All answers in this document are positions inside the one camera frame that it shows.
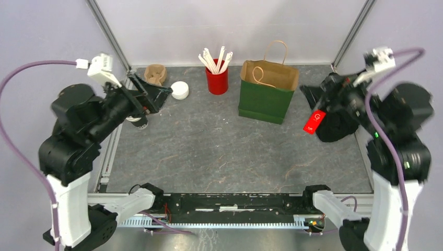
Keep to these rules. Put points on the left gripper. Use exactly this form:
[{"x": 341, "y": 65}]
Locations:
[{"x": 149, "y": 98}]

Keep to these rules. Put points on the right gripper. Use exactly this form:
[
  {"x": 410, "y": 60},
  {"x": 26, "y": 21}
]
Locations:
[{"x": 336, "y": 82}]

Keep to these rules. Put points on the stack of paper cups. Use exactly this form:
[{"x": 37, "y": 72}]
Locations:
[{"x": 139, "y": 122}]

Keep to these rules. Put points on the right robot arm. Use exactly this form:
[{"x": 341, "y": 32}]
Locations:
[{"x": 399, "y": 160}]

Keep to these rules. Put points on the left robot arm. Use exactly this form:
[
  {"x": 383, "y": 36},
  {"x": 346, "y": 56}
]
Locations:
[{"x": 83, "y": 121}]

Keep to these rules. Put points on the brown cardboard cup carrier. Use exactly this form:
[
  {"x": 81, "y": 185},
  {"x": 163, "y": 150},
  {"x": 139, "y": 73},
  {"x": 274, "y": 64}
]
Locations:
[{"x": 155, "y": 74}]

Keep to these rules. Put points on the red tag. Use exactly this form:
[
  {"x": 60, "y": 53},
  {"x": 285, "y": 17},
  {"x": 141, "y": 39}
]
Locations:
[{"x": 314, "y": 121}]

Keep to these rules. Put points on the stack of white lids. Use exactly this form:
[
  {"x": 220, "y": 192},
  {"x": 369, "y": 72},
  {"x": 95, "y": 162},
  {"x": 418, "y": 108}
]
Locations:
[{"x": 180, "y": 90}]

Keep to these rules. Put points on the black cloth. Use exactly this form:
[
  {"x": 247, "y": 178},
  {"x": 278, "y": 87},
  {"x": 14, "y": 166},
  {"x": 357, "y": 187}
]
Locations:
[{"x": 335, "y": 126}]

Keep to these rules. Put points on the brown paper bag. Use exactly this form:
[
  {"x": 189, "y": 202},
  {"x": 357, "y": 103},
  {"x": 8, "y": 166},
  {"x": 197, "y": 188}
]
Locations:
[{"x": 271, "y": 74}]

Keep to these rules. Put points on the bundle of wrapped straws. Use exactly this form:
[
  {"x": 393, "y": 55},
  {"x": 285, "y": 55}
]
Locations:
[{"x": 217, "y": 65}]

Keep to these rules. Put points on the red straw holder cup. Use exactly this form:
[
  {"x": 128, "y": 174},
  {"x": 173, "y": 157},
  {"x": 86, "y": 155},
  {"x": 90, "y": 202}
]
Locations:
[{"x": 217, "y": 84}]

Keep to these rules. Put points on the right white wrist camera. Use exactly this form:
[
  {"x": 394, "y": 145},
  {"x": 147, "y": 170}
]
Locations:
[{"x": 377, "y": 61}]

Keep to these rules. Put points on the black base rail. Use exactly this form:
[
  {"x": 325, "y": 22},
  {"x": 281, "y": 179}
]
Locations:
[{"x": 233, "y": 207}]

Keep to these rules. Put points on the white cable duct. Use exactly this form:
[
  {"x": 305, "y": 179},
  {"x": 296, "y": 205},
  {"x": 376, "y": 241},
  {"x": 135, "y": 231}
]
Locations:
[{"x": 147, "y": 222}]

